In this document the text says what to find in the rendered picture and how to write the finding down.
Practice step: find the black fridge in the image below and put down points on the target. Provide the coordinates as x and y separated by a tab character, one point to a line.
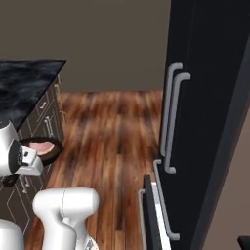
208	97

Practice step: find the dark brown frying pan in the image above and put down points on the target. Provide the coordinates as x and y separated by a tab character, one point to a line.
51	155

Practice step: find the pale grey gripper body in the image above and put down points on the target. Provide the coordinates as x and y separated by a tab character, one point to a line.
32	168

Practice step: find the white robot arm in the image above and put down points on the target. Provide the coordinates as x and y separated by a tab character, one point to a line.
63	211

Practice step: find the pink steak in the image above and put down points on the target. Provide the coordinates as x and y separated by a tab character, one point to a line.
43	147

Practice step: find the dark grey island cabinets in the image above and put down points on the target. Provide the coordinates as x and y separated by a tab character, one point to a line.
35	120

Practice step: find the black cabinet panel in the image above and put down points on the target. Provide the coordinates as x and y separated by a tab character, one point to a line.
150	215

